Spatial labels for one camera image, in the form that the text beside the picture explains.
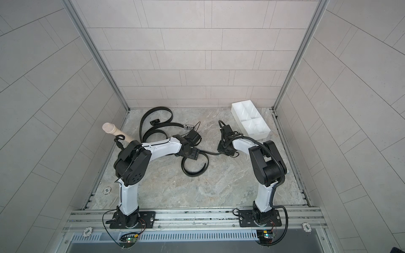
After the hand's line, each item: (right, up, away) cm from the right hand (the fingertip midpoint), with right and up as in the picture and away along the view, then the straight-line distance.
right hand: (221, 150), depth 97 cm
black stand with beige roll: (-53, +15, -25) cm, 61 cm away
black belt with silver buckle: (-43, +16, +8) cm, 46 cm away
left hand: (-17, -2, 0) cm, 17 cm away
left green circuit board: (-41, -32, -32) cm, 61 cm away
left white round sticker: (-60, -30, -29) cm, 73 cm away
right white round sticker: (+36, -29, -27) cm, 54 cm away
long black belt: (-11, 0, -6) cm, 12 cm away
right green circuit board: (+17, -32, -29) cm, 47 cm away
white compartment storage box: (+19, +19, +6) cm, 27 cm away
